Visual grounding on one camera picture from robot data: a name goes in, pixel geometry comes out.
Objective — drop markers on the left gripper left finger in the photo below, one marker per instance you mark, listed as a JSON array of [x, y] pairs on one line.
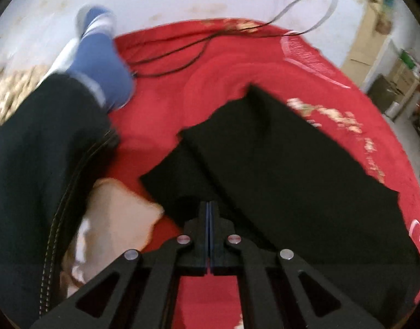
[[195, 261]]

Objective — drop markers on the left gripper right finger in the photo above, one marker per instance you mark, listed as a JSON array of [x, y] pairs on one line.
[[221, 259]]

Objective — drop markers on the black pants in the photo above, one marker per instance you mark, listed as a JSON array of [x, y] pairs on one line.
[[285, 184]]

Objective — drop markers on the pink white cloth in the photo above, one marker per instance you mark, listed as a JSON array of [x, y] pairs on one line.
[[116, 220]]

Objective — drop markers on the black jeans leg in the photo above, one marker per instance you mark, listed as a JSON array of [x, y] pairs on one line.
[[52, 150]]

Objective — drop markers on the blue sock foot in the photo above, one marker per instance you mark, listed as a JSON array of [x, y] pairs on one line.
[[96, 78]]

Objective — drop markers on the dark ceramic jar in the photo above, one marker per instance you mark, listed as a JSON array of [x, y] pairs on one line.
[[382, 94]]

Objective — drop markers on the cardboard box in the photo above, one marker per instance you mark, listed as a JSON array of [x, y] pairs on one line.
[[402, 78]]

